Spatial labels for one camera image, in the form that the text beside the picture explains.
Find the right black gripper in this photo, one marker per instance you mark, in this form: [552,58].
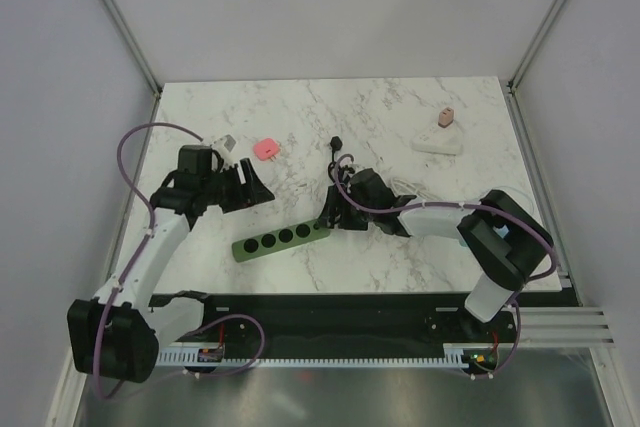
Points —
[333,200]

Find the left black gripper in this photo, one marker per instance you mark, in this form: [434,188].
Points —
[250,192]

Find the pink plug adapter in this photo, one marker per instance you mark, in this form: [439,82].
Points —
[266,149]

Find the green power strip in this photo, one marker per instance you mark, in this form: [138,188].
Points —
[278,240]

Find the beige pink charger plug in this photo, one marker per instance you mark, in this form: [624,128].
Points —
[446,117]

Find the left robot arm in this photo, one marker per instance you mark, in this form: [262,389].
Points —
[117,333]

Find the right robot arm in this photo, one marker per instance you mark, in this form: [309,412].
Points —
[510,246]

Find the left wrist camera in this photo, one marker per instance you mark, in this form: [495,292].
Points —
[223,147]

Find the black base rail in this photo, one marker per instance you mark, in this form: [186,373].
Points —
[378,327]

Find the white cable tray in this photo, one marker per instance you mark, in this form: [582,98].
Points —
[203,356]

